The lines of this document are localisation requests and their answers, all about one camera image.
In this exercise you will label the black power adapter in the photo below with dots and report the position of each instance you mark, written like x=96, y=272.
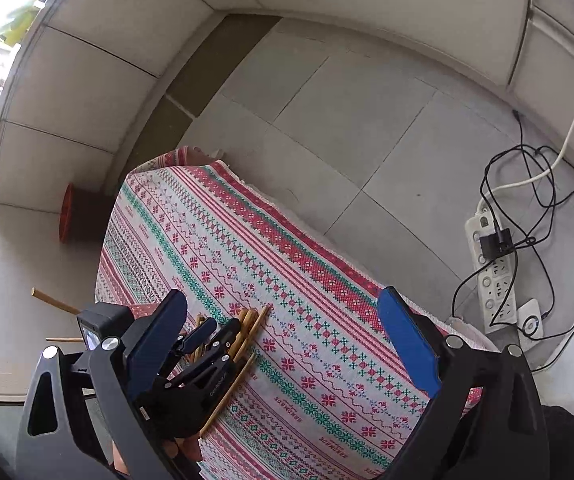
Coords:
x=496, y=245

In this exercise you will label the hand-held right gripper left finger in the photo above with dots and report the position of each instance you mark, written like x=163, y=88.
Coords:
x=154, y=345

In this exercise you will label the red green patterned tablecloth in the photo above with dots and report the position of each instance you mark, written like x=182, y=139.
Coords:
x=292, y=260

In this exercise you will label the white power strip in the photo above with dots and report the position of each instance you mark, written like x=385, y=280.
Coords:
x=497, y=285

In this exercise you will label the red plastic stool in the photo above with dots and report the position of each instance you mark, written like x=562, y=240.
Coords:
x=69, y=212

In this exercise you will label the white round-button device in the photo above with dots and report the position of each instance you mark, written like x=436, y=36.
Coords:
x=529, y=320

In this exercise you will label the person's left hand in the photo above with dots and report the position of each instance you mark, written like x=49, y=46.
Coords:
x=187, y=452

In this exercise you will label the dark cloth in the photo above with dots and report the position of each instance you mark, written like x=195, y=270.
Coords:
x=569, y=445

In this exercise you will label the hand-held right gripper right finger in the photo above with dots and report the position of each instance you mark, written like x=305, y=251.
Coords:
x=407, y=342

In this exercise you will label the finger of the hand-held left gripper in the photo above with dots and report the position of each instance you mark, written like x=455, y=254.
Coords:
x=202, y=334
x=219, y=347

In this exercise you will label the wooden chopstick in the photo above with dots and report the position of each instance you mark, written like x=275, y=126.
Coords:
x=257, y=322
x=247, y=324
x=239, y=319
x=54, y=301
x=64, y=340
x=229, y=392

